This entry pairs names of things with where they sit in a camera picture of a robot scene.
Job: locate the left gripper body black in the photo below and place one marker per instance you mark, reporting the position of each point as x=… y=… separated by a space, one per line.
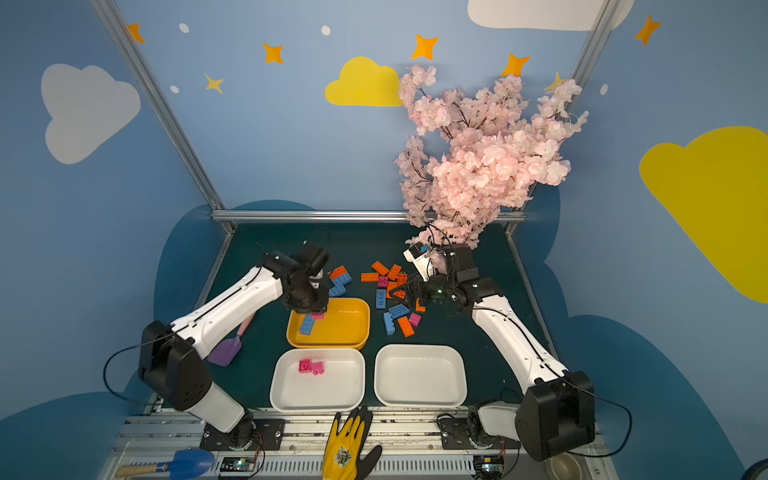
x=315 y=298

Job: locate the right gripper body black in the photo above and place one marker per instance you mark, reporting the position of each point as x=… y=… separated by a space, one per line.
x=437 y=291

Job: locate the orange lego brick cluster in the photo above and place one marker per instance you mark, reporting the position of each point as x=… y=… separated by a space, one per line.
x=338 y=272

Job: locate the blue lego brick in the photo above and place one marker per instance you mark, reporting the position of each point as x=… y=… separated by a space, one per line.
x=307 y=325
x=337 y=291
x=343 y=279
x=380 y=299
x=399 y=311

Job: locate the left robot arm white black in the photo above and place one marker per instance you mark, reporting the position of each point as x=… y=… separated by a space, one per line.
x=171 y=359

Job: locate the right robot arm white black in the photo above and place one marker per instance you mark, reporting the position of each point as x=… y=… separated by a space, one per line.
x=557 y=410

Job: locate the orange lego pile centre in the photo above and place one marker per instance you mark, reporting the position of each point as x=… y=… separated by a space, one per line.
x=396 y=278

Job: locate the yellow plastic tray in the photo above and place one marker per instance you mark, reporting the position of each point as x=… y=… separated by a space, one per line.
x=346 y=325

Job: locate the orange lego plate bottom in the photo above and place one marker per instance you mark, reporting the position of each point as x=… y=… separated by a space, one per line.
x=406 y=327

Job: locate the orange lego brick top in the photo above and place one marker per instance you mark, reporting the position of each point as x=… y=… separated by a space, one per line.
x=380 y=268

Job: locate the right white plastic tray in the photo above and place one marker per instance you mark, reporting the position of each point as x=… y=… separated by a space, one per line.
x=420 y=376

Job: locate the white plastic tray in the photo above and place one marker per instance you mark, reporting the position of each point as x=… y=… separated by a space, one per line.
x=420 y=376
x=340 y=388

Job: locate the purple pink toy spatula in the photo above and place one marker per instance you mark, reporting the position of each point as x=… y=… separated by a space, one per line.
x=226 y=351

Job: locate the left white plastic tray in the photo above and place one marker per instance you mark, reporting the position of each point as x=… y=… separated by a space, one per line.
x=340 y=388

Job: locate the pink cherry blossom tree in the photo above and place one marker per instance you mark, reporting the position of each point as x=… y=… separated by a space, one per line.
x=472 y=157

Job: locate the yellow black work glove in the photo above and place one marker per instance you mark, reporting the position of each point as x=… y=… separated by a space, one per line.
x=344 y=447

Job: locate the beige ceramic cup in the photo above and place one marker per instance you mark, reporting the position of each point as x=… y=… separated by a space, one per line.
x=563 y=467

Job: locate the blue garden trowel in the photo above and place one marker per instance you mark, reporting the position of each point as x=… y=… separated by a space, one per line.
x=186 y=464

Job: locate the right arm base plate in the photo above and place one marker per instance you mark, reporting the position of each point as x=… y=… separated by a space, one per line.
x=466 y=433

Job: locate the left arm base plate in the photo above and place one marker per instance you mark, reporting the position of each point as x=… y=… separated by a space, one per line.
x=248 y=435

